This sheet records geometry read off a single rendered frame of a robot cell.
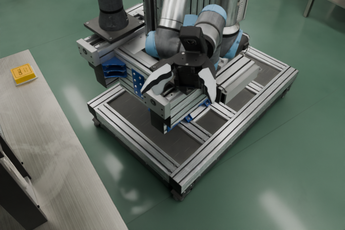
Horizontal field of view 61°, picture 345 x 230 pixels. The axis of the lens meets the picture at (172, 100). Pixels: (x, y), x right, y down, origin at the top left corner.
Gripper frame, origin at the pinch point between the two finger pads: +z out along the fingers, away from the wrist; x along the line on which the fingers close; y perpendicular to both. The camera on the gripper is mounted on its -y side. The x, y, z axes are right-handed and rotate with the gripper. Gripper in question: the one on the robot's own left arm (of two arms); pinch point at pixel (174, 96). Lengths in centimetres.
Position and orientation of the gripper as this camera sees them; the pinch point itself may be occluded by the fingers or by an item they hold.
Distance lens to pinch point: 58.3
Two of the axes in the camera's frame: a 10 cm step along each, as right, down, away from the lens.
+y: 1.3, 7.0, 7.0
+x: -9.4, -1.4, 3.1
